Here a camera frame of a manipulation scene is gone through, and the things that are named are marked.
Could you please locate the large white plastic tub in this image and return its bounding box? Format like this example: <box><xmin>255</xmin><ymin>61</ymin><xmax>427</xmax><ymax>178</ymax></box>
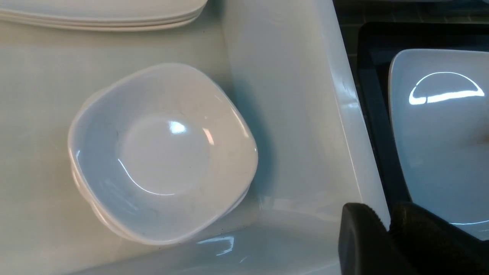
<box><xmin>1</xmin><ymin>0</ymin><xmax>390</xmax><ymax>275</ymax></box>

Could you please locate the black serving tray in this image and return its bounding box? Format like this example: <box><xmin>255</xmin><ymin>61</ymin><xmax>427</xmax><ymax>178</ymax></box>
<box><xmin>357</xmin><ymin>22</ymin><xmax>489</xmax><ymax>211</ymax></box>

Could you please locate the top stacked white bowl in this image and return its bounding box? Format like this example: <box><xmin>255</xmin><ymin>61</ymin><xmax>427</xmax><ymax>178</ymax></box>
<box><xmin>67</xmin><ymin>63</ymin><xmax>259</xmax><ymax>247</ymax></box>

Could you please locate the bottom stacked white square plate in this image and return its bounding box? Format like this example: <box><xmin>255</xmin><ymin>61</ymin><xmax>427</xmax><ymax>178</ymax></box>
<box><xmin>1</xmin><ymin>14</ymin><xmax>200</xmax><ymax>32</ymax></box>

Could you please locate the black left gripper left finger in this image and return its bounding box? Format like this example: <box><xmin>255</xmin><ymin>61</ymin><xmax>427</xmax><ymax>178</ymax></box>
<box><xmin>338</xmin><ymin>202</ymin><xmax>417</xmax><ymax>275</ymax></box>

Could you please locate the stacked white square plate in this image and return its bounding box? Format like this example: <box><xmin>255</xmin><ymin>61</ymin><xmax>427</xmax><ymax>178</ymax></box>
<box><xmin>1</xmin><ymin>14</ymin><xmax>200</xmax><ymax>32</ymax></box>
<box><xmin>0</xmin><ymin>0</ymin><xmax>207</xmax><ymax>21</ymax></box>
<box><xmin>1</xmin><ymin>7</ymin><xmax>204</xmax><ymax>27</ymax></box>

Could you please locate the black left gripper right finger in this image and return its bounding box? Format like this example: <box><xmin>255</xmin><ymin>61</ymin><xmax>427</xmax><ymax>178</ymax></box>
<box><xmin>390</xmin><ymin>202</ymin><xmax>489</xmax><ymax>275</ymax></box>

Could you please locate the middle stacked white square plate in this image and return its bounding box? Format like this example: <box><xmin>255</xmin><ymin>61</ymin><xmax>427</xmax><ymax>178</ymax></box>
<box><xmin>1</xmin><ymin>7</ymin><xmax>204</xmax><ymax>27</ymax></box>

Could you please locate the stacked white bowl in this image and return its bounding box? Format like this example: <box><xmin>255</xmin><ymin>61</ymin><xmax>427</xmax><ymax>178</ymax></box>
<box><xmin>67</xmin><ymin>63</ymin><xmax>259</xmax><ymax>247</ymax></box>
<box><xmin>71</xmin><ymin>88</ymin><xmax>253</xmax><ymax>245</ymax></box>

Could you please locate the large white rice plate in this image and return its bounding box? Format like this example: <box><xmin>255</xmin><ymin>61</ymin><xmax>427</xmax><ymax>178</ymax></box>
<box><xmin>388</xmin><ymin>49</ymin><xmax>489</xmax><ymax>241</ymax></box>

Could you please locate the lower stacked white bowl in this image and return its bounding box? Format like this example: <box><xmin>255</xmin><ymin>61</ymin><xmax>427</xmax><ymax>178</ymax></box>
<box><xmin>71</xmin><ymin>88</ymin><xmax>253</xmax><ymax>245</ymax></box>

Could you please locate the top stacked white square plate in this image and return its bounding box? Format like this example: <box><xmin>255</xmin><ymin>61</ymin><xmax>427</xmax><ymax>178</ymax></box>
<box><xmin>0</xmin><ymin>0</ymin><xmax>207</xmax><ymax>21</ymax></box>

